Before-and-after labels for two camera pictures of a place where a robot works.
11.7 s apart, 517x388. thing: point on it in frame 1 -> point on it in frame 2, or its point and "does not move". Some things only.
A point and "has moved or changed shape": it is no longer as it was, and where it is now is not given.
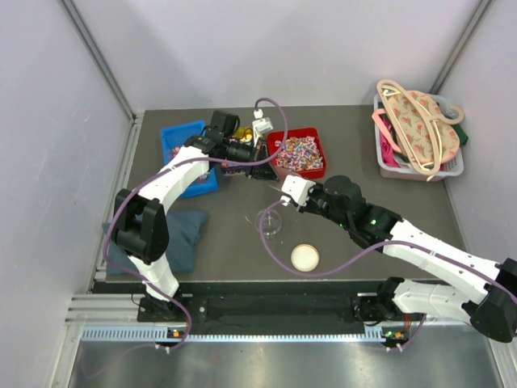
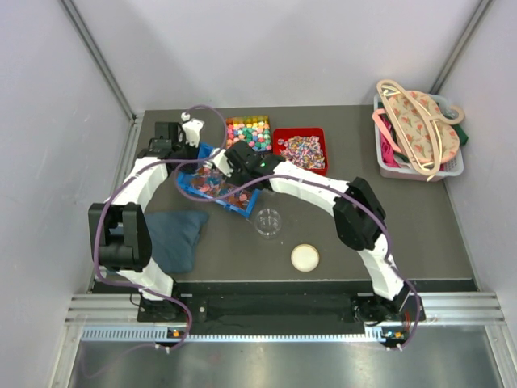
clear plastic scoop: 276,184 has moved or changed shape
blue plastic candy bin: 173,138 has moved or changed shape
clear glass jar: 271,222 does not move
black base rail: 268,301 does not move
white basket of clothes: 418,136 does not move
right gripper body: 317,202 -> 238,177
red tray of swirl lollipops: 303,153 does not move
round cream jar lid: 304,258 does not move
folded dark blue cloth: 183,230 does not move
